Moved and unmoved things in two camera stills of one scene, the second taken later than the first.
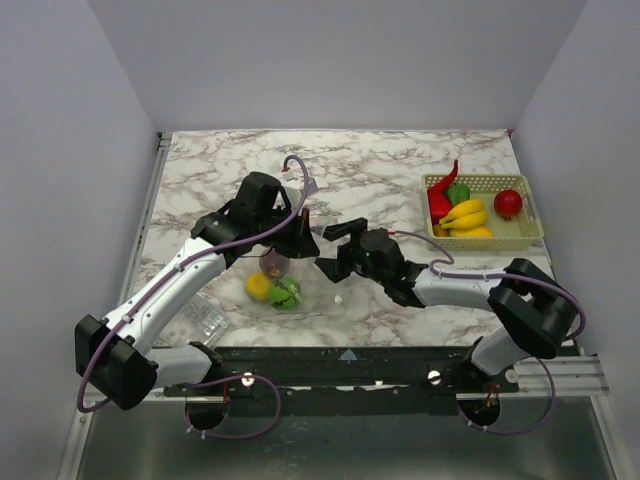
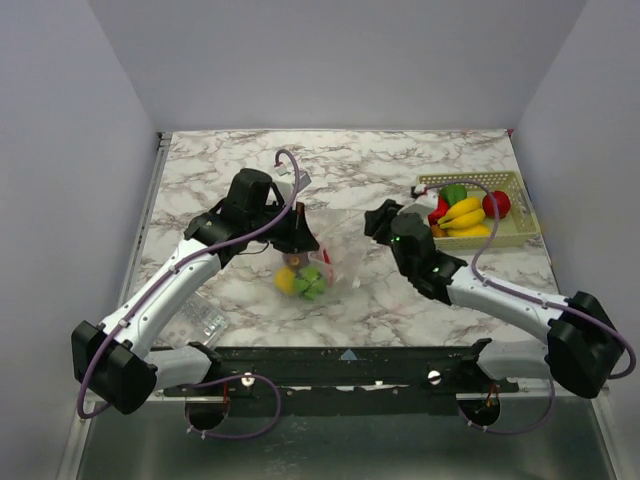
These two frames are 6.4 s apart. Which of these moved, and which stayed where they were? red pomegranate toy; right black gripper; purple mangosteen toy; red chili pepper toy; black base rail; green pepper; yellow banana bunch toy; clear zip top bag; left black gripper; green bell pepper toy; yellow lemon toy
Moved: red chili pepper toy; purple mangosteen toy; clear zip top bag; right black gripper; green pepper; yellow lemon toy; red pomegranate toy
Stayed: green bell pepper toy; black base rail; left black gripper; yellow banana bunch toy
